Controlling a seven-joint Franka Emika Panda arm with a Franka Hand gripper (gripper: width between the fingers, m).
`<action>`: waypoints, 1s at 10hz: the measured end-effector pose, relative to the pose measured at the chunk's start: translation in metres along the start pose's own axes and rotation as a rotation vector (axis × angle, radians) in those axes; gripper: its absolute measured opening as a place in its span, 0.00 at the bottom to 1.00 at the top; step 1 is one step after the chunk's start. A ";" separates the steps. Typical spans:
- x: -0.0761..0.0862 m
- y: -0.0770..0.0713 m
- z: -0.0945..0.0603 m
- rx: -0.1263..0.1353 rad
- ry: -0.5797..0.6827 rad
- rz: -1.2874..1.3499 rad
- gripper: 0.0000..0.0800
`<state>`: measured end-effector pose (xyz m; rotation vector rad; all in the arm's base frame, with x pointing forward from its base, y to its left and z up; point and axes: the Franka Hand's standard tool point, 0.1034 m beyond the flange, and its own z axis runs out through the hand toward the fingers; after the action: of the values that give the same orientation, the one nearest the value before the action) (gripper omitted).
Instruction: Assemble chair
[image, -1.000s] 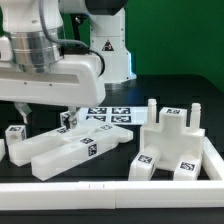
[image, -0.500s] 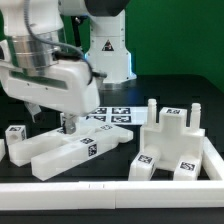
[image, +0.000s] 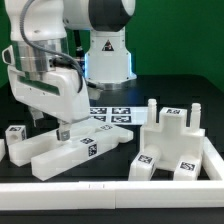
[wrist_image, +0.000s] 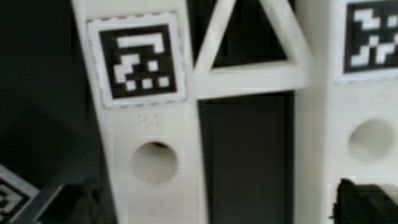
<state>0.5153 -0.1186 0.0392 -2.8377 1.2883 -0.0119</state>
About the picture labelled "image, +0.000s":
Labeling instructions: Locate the white front fence bar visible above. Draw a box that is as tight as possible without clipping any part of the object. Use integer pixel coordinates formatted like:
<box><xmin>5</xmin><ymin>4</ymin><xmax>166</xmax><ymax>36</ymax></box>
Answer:
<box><xmin>0</xmin><ymin>181</ymin><xmax>224</xmax><ymax>211</ymax></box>

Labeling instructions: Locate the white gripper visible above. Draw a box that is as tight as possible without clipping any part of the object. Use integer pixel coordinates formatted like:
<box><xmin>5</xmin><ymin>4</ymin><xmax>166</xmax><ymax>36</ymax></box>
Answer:
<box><xmin>2</xmin><ymin>46</ymin><xmax>90</xmax><ymax>141</ymax></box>

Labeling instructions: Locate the small white cube block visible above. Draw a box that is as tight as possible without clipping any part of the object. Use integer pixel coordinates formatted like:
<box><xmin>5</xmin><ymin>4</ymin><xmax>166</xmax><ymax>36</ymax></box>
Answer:
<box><xmin>5</xmin><ymin>125</ymin><xmax>27</xmax><ymax>145</ymax></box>

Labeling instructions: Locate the flat white tagged plate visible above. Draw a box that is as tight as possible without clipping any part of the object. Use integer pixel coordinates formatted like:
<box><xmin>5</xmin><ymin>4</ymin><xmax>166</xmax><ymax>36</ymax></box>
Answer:
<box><xmin>90</xmin><ymin>107</ymin><xmax>147</xmax><ymax>125</ymax></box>

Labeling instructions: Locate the white chair seat block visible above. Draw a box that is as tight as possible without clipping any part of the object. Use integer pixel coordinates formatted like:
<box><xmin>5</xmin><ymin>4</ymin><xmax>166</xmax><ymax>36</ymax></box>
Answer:
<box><xmin>140</xmin><ymin>99</ymin><xmax>205</xmax><ymax>171</ymax></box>

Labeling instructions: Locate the white right fence bar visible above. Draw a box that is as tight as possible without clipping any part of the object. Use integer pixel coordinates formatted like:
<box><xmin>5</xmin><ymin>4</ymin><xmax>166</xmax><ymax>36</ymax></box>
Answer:
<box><xmin>202</xmin><ymin>137</ymin><xmax>224</xmax><ymax>181</ymax></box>

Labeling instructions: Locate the white fence piece left edge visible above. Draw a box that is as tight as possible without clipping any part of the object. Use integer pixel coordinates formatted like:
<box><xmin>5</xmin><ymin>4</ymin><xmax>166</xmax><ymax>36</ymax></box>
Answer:
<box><xmin>0</xmin><ymin>139</ymin><xmax>5</xmax><ymax>162</ymax></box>

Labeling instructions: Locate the white fence bar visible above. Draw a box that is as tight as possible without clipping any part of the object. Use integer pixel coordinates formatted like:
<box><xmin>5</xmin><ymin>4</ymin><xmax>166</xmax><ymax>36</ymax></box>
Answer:
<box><xmin>202</xmin><ymin>137</ymin><xmax>224</xmax><ymax>181</ymax></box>
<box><xmin>0</xmin><ymin>181</ymin><xmax>224</xmax><ymax>211</ymax></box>

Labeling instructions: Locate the white chair back frame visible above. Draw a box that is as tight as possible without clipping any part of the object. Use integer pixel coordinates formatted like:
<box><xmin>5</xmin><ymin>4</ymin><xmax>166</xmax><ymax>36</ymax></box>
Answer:
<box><xmin>9</xmin><ymin>119</ymin><xmax>133</xmax><ymax>181</ymax></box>

